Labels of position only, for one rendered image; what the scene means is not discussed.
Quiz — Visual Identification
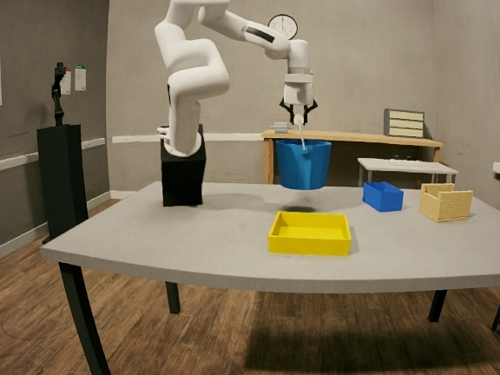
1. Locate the blue open rectangular bin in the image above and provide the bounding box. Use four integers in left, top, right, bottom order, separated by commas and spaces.
363, 182, 404, 213

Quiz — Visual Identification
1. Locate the yellow square tray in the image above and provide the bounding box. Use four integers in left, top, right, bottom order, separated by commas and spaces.
268, 212, 351, 256

